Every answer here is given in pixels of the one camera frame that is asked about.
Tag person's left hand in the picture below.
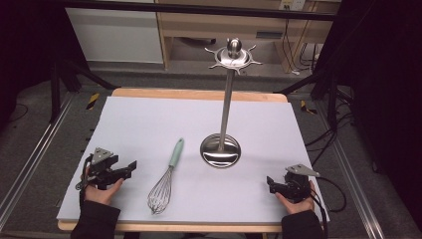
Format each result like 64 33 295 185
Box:
84 166 125 206

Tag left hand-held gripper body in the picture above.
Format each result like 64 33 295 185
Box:
87 146 120 191

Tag green-handled wire whisk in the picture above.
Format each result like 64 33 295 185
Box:
146 137 185 216

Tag white wall socket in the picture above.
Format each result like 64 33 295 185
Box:
279 0 307 12

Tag yellow black hazard tape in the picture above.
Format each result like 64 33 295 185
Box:
300 100 318 116
85 92 101 112

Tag metal floor rail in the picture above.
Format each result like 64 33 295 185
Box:
315 99 387 239
0 93 77 223

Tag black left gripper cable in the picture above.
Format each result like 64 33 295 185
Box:
75 154 95 208

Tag black hanging cables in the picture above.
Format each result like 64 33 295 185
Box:
282 9 321 76

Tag black metal crossbar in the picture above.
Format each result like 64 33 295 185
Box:
61 0 336 22

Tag wooden table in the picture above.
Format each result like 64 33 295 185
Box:
57 87 290 234

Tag white cabinet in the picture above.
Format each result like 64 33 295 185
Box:
65 7 164 65

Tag black metal stand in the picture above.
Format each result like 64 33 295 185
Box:
273 68 356 132
48 59 117 124

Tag steel utensil stand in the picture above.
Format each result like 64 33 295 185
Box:
199 37 264 169

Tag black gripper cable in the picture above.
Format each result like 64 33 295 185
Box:
309 175 348 239
75 154 95 208

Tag person's right hand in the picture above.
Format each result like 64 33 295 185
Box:
274 179 317 216

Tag black floor cables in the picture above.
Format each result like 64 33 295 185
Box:
304 96 357 167

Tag white table mat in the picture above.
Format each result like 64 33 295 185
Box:
56 96 330 224

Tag wooden desk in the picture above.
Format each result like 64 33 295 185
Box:
154 0 342 74

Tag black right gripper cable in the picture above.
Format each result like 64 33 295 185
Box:
309 175 348 239

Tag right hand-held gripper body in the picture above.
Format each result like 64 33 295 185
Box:
278 163 321 203

